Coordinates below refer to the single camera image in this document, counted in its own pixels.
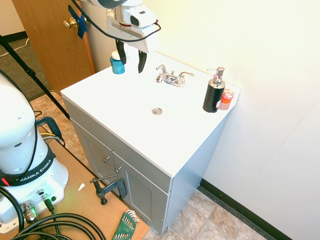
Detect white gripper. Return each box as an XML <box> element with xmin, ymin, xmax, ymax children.
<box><xmin>105</xmin><ymin>5</ymin><xmax>151</xmax><ymax>74</ymax></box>

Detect teal jar with white lid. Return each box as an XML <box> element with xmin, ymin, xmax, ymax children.
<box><xmin>109</xmin><ymin>50</ymin><xmax>126</xmax><ymax>75</ymax></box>

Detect white sink vanity top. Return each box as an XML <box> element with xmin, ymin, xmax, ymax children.
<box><xmin>60</xmin><ymin>50</ymin><xmax>241</xmax><ymax>179</ymax></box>

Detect blue tape strip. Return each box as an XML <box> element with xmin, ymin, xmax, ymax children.
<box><xmin>67</xmin><ymin>4</ymin><xmax>91</xmax><ymax>40</ymax></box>

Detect brass door knob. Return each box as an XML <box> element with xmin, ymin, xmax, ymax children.
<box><xmin>62</xmin><ymin>17</ymin><xmax>78</xmax><ymax>31</ymax></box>

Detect wooden door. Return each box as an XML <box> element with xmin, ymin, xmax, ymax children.
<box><xmin>11</xmin><ymin>0</ymin><xmax>97</xmax><ymax>96</ymax></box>

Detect black soap dispenser bottle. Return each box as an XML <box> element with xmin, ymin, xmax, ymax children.
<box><xmin>202</xmin><ymin>66</ymin><xmax>226</xmax><ymax>114</ymax></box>

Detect orange jar with pink lid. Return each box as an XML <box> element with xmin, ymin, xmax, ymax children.
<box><xmin>218</xmin><ymin>88</ymin><xmax>236</xmax><ymax>111</ymax></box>

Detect grey vanity cabinet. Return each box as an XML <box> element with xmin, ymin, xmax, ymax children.
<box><xmin>61</xmin><ymin>96</ymin><xmax>229</xmax><ymax>235</ymax></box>

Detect brown wooden base board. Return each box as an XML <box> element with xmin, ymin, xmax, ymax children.
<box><xmin>22</xmin><ymin>138</ymin><xmax>151</xmax><ymax>240</ymax></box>

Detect green hex key set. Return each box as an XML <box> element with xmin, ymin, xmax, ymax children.
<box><xmin>110</xmin><ymin>210</ymin><xmax>141</xmax><ymax>240</ymax></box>

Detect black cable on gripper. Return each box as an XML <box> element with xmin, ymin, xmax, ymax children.
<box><xmin>70</xmin><ymin>0</ymin><xmax>162</xmax><ymax>43</ymax></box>

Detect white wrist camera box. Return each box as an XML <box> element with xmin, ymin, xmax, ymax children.
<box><xmin>129</xmin><ymin>6</ymin><xmax>158</xmax><ymax>29</ymax></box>

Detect chrome two-handle faucet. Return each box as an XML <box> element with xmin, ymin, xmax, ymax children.
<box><xmin>155</xmin><ymin>64</ymin><xmax>195</xmax><ymax>88</ymax></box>

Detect chrome cold water handle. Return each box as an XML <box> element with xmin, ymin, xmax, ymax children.
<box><xmin>176</xmin><ymin>71</ymin><xmax>195</xmax><ymax>80</ymax></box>

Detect black camera stand pole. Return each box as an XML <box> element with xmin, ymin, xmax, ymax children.
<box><xmin>0</xmin><ymin>34</ymin><xmax>71</xmax><ymax>120</ymax></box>

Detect white cord on floor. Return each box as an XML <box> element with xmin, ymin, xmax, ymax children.
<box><xmin>0</xmin><ymin>37</ymin><xmax>30</xmax><ymax>57</ymax></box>

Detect black coiled cables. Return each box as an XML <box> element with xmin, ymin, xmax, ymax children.
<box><xmin>0</xmin><ymin>186</ymin><xmax>107</xmax><ymax>240</ymax></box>

